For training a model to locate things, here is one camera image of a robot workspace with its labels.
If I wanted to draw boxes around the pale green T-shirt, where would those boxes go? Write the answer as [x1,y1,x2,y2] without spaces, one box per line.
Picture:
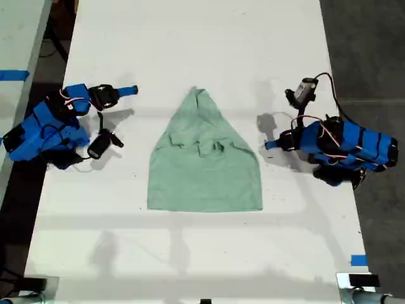
[146,85,264,212]

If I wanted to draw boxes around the long blue tape strip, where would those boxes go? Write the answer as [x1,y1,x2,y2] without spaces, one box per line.
[0,70,30,82]

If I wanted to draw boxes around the adjacent grey table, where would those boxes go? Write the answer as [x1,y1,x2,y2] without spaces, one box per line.
[0,0,53,203]

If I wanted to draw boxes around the short blue tape strip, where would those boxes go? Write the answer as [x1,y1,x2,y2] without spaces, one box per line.
[350,254,369,267]

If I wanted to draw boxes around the metal mounting plate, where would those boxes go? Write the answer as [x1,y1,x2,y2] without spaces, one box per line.
[335,271,378,299]
[17,275,60,300]

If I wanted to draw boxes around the small black box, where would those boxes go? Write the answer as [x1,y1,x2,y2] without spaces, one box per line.
[19,277,49,293]
[348,273,380,288]

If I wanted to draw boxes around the grey metal pipe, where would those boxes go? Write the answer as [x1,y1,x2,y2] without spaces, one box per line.
[342,289,405,304]
[0,292,46,304]

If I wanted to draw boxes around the black camera box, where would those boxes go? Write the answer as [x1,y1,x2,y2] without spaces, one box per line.
[87,129,125,160]
[285,77,320,106]

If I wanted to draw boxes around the black floor cable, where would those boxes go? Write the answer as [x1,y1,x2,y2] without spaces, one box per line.
[0,267,25,286]
[39,30,69,63]

